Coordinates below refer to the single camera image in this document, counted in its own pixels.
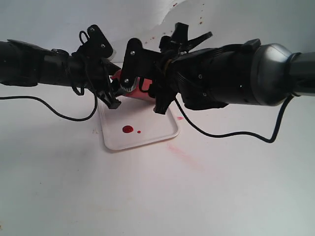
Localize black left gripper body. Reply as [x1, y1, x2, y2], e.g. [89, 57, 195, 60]
[72, 25, 121, 109]

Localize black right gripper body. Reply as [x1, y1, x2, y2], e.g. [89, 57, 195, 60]
[120, 23, 213, 115]

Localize red sauce squeeze bottle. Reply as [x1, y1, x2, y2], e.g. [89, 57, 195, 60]
[110, 70, 155, 103]

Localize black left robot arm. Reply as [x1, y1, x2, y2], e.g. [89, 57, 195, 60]
[0, 25, 121, 109]

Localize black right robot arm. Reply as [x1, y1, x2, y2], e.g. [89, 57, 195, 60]
[120, 23, 315, 114]

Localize red sauce drops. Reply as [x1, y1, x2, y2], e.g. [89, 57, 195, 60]
[122, 125, 134, 134]

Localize white rectangular plastic tray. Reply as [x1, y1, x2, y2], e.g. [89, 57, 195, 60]
[98, 96, 180, 151]

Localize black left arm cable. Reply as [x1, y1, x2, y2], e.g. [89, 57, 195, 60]
[0, 30, 99, 121]

